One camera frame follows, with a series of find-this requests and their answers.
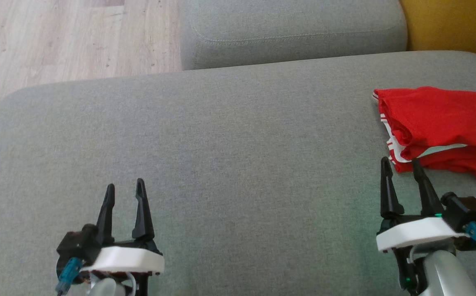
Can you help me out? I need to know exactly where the left arm cable teal plug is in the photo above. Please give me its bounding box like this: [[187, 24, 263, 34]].
[[55, 257, 83, 296]]

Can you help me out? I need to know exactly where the mustard yellow furniture panel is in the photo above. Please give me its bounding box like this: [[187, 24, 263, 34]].
[[399, 0, 476, 66]]

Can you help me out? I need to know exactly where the grey sofa seat cushion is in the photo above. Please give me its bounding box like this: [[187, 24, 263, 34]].
[[0, 50, 476, 296]]

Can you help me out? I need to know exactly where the red basketball jersey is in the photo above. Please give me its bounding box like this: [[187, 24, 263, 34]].
[[372, 86, 476, 162]]

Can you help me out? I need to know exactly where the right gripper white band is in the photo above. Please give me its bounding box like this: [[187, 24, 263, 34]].
[[376, 157, 469, 296]]

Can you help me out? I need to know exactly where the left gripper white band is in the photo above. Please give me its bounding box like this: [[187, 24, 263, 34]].
[[80, 178, 165, 296]]

